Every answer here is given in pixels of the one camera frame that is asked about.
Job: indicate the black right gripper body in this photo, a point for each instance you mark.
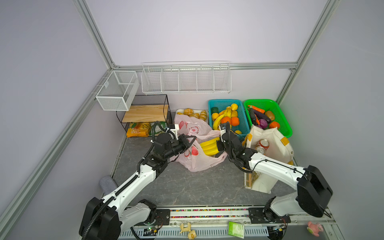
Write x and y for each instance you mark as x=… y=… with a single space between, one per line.
x=221 y=145

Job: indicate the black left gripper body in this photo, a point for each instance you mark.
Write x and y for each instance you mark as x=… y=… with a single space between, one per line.
x=177 y=146

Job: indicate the yellow banana bunch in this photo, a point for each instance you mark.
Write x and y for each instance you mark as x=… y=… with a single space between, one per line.
x=210 y=147

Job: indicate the pink plastic grocery bag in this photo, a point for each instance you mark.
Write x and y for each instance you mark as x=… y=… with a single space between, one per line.
x=194 y=159

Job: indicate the red cola can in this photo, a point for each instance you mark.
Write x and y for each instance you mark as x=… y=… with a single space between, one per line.
x=264 y=143

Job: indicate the white canvas tote bag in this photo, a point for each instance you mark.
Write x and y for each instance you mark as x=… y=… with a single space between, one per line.
x=280 y=149

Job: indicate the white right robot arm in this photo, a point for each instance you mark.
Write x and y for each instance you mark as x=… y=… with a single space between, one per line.
x=311 y=195

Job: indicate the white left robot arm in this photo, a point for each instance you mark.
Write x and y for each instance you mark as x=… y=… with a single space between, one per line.
x=106 y=218

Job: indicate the orange tangerine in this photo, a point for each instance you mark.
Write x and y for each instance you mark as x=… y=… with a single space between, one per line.
x=235 y=121

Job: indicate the green snack packet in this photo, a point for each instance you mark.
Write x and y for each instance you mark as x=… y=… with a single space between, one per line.
x=155 y=130

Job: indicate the round bread roll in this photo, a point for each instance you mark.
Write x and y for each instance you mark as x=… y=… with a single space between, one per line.
x=188 y=112

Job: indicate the white bread tray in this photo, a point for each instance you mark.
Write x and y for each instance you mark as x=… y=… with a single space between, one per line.
x=190 y=116

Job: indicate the teal plastic basket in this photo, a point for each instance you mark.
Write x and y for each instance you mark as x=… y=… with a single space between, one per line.
x=222 y=104

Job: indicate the dark green cucumber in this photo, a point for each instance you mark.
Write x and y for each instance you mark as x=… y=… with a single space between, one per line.
x=253 y=117

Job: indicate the orange snack packet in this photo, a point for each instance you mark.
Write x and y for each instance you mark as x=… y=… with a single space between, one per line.
x=138 y=130

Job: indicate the yellow lemon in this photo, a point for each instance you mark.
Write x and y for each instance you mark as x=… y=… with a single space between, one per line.
x=234 y=107

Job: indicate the small purple onion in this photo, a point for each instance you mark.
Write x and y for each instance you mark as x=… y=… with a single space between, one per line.
x=263 y=124

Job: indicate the long dark eggplant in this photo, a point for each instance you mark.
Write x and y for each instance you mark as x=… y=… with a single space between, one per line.
x=260 y=116

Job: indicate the orange carrot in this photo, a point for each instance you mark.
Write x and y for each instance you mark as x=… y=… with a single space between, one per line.
x=257 y=109

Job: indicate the orange bell pepper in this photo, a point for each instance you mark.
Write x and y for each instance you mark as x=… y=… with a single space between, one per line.
x=274 y=124

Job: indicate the brown potato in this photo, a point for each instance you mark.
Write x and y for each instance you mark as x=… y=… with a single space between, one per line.
x=270 y=115

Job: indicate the green plastic basket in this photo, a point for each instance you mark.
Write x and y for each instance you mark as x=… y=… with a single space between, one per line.
x=270 y=105

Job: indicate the white mesh box basket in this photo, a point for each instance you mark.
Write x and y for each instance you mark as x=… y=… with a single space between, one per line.
x=118 y=91

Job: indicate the green card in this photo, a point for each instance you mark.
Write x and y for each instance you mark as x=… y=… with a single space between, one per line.
x=236 y=230

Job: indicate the pink toy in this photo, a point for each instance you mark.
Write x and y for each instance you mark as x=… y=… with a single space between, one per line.
x=315 y=228

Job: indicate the black wire shelf rack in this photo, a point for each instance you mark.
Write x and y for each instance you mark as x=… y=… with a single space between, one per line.
x=146 y=109

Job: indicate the white wire wall basket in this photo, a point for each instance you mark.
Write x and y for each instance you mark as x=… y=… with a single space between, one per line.
x=186 y=77

